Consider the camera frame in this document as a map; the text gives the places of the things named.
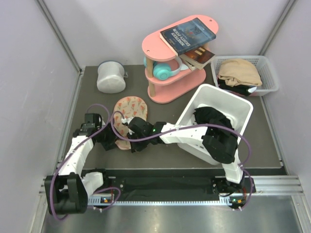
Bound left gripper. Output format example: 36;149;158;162
96;122;125;150

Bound floral mesh laundry bag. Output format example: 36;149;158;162
113;96;148;137

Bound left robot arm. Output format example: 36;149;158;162
44;113;116;216

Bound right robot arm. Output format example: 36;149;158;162
121;117;245;192

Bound white mesh cylinder bag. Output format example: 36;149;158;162
97;61;126;94

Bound teal headphones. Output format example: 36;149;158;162
153;57;189;81

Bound pink wooden shelf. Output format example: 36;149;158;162
142;15;219;104

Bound black clothes in bin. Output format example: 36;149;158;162
193;107;234;130

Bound brown book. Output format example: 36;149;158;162
179;47;215;70

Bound dark blue book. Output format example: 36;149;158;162
160;17;216;56

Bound white plastic bin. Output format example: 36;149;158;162
176;83;254;166

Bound black cloth in basket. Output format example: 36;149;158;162
218;80;257;96

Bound beige cloth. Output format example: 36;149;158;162
218;58;262;86

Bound white perforated basket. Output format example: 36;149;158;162
211;55;279;96

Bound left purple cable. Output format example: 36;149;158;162
48;103;121;220

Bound purple cable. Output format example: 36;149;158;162
110;111;256;211
48;103;121;220

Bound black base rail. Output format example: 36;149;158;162
94;168;256;202

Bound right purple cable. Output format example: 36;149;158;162
110;111;256;211

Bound aluminium frame post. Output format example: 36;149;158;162
35;0;82;74

